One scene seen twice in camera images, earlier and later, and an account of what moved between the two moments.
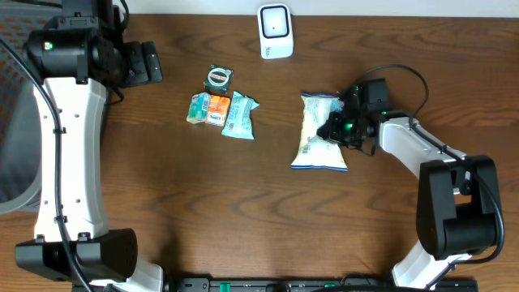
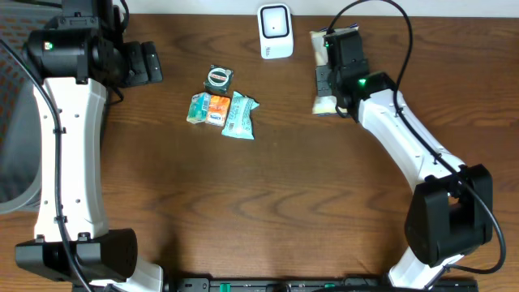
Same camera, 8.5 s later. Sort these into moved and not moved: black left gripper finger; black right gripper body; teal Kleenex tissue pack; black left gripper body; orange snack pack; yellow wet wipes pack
Moved: yellow wet wipes pack; black right gripper body
Not moved: black left gripper body; teal Kleenex tissue pack; black left gripper finger; orange snack pack
